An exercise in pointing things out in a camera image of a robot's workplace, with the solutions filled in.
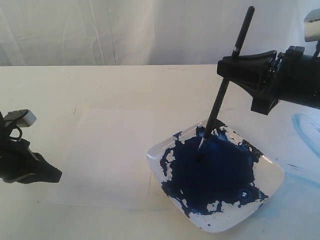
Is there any black paintbrush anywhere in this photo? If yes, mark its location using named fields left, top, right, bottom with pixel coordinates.
left=196, top=6, right=255, bottom=162

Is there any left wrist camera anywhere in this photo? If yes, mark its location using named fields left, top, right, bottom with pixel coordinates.
left=3, top=109, right=37, bottom=128

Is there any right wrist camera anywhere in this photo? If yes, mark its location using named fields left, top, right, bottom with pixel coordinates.
left=303, top=8, right=320, bottom=43

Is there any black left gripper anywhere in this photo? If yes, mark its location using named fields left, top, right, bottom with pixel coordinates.
left=0, top=115, right=62, bottom=184

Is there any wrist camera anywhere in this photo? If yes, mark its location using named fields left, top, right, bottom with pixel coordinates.
left=3, top=109, right=37, bottom=128
left=303, top=8, right=320, bottom=43

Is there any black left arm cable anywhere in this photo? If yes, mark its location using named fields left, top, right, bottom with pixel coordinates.
left=0, top=117, right=23, bottom=142

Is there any white square paint plate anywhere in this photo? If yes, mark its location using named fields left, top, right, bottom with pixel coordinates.
left=146, top=120, right=285, bottom=233

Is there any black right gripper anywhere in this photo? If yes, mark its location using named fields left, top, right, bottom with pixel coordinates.
left=216, top=45, right=320, bottom=115

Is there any white paper sheet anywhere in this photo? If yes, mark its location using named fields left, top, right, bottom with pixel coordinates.
left=45, top=104, right=155, bottom=210

